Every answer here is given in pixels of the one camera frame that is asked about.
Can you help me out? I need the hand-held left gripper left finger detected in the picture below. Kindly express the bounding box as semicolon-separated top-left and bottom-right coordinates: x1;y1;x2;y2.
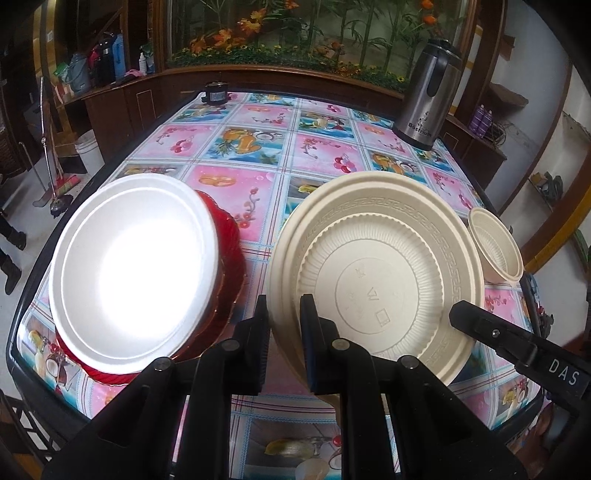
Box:
41;295;271;480

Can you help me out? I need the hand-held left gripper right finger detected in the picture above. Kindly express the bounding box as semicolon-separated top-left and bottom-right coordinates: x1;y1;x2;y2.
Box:
299;293;529;480

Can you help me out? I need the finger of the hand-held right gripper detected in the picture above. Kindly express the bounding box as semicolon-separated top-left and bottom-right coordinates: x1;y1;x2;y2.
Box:
449;300;550;365

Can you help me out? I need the cream plastic bowl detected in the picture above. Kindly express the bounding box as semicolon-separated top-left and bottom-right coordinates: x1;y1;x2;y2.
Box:
468;207;525;283

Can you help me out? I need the cream plastic plate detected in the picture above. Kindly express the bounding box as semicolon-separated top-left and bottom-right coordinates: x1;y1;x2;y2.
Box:
265;172;485;387

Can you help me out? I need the white foam plate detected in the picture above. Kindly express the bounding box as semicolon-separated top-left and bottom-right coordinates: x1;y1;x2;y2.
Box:
48;174;220;374

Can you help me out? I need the printed fruit tablecloth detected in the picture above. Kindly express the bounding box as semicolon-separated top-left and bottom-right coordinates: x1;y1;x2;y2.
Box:
16;91;543;480

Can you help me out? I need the wooden shelf unit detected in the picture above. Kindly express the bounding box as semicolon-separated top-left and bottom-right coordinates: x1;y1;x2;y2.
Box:
443;23;527;176

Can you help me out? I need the stainless steel kettle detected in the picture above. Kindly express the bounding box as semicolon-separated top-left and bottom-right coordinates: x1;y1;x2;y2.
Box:
392;38;462;151

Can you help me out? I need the broom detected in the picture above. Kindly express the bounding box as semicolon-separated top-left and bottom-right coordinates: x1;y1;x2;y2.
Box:
32;76;75;217

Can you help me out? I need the black boot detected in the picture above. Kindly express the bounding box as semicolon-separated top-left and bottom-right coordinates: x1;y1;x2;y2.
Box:
0;251;23;288
0;215;27;251

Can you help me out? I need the white bucket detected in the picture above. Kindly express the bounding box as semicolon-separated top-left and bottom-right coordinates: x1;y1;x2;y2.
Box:
74;130;105;174

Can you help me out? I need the small black round device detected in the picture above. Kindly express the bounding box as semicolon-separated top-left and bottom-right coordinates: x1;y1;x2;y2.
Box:
203;82;230;106

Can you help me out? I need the wooden cabinet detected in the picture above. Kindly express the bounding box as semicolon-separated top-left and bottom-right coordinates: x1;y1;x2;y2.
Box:
53;65;407;162

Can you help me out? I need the glass tank with plants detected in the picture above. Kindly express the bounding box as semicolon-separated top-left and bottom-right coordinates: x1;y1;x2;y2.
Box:
164;0;467;93

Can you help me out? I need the black thermos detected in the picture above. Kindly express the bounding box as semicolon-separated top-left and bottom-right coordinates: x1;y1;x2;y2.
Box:
90;33;116;84

